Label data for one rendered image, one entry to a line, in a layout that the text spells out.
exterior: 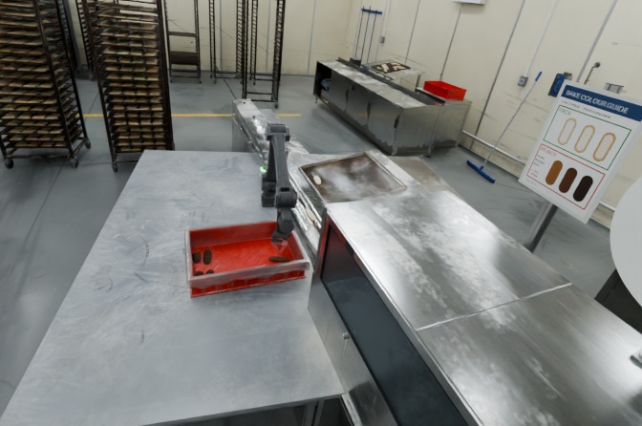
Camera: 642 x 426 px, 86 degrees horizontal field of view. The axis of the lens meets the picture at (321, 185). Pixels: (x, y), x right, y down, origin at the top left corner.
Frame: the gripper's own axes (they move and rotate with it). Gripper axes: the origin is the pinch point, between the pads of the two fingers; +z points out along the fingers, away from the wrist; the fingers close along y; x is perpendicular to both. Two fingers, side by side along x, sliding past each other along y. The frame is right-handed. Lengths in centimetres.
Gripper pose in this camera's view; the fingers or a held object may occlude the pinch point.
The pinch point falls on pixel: (281, 246)
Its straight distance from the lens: 153.3
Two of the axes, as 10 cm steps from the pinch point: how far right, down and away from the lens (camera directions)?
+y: -1.3, 4.4, -8.9
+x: 9.8, 1.6, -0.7
